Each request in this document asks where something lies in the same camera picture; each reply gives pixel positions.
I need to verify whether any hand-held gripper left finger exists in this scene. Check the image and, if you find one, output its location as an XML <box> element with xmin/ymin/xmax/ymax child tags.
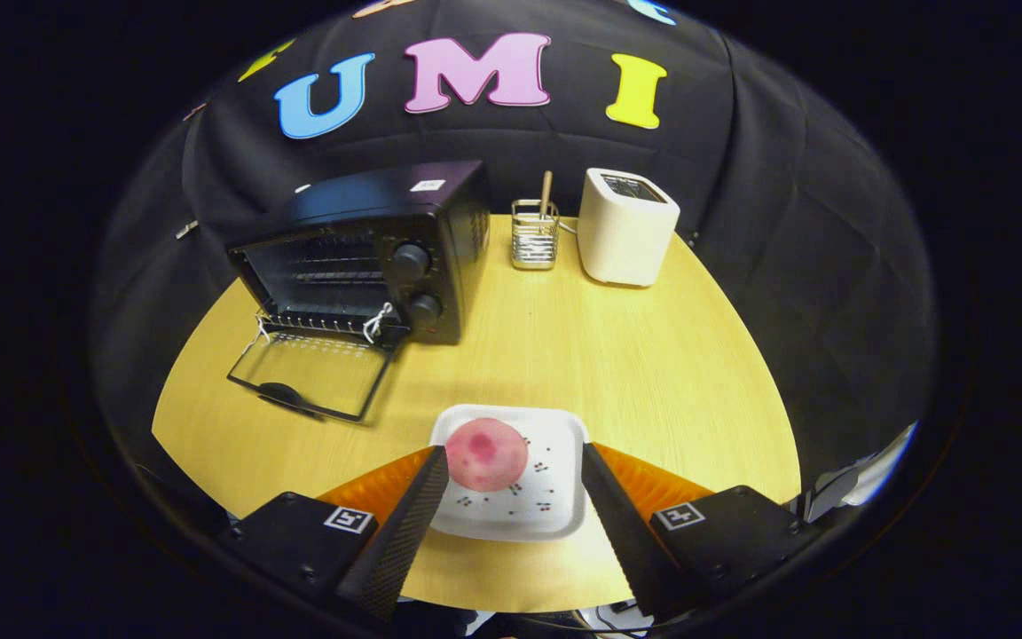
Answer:
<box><xmin>218</xmin><ymin>446</ymin><xmax>451</xmax><ymax>622</ymax></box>

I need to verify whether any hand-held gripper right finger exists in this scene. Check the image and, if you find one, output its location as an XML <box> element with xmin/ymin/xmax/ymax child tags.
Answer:
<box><xmin>581</xmin><ymin>442</ymin><xmax>827</xmax><ymax>620</ymax></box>

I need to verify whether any white square food plate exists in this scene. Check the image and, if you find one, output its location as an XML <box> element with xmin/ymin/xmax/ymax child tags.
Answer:
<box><xmin>429</xmin><ymin>404</ymin><xmax>590</xmax><ymax>542</ymax></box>

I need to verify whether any round pink food slice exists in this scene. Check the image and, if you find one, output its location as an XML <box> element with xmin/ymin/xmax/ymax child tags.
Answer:
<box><xmin>446</xmin><ymin>417</ymin><xmax>530</xmax><ymax>493</ymax></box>

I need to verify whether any black toaster oven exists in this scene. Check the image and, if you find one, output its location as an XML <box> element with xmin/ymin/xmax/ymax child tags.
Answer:
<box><xmin>225</xmin><ymin>160</ymin><xmax>492</xmax><ymax>423</ymax></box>

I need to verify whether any white bread toaster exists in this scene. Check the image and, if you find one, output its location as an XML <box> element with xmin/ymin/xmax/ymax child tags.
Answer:
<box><xmin>577</xmin><ymin>168</ymin><xmax>681</xmax><ymax>288</ymax></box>

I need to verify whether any metal wire utensil holder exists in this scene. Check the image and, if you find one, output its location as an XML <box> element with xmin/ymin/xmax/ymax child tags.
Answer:
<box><xmin>511</xmin><ymin>199</ymin><xmax>561</xmax><ymax>272</ymax></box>

